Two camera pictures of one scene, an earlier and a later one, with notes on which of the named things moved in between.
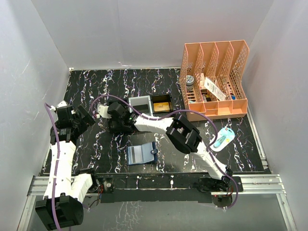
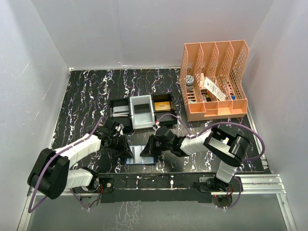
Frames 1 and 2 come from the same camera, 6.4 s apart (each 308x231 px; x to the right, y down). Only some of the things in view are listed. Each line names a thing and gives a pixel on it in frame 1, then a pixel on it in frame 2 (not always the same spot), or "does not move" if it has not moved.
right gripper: x=112 y=118 -> x=149 y=150
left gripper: x=86 y=118 -> x=124 y=151
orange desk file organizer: x=213 y=78 does not move
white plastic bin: x=143 y=104 does not move
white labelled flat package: x=212 y=87 does not move
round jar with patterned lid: x=189 y=80 does not move
